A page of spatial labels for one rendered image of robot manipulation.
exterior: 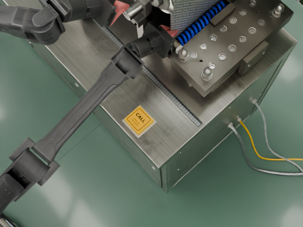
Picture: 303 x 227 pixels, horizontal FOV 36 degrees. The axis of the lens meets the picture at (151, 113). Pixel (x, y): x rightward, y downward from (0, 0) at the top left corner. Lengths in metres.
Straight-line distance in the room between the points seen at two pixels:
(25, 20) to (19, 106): 1.58
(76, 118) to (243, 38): 0.62
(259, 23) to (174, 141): 0.47
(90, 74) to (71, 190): 0.97
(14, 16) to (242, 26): 0.76
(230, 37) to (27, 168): 0.76
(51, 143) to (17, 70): 1.55
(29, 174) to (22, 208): 1.32
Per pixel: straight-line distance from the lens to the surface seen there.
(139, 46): 1.34
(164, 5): 1.33
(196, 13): 1.51
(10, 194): 1.19
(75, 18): 1.10
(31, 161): 1.19
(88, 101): 1.23
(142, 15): 1.43
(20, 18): 1.09
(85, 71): 1.63
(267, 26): 1.57
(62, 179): 2.48
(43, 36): 1.08
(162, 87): 1.59
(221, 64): 1.49
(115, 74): 1.27
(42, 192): 2.49
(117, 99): 1.58
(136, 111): 1.54
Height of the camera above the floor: 2.39
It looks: 73 degrees down
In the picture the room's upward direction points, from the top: 7 degrees counter-clockwise
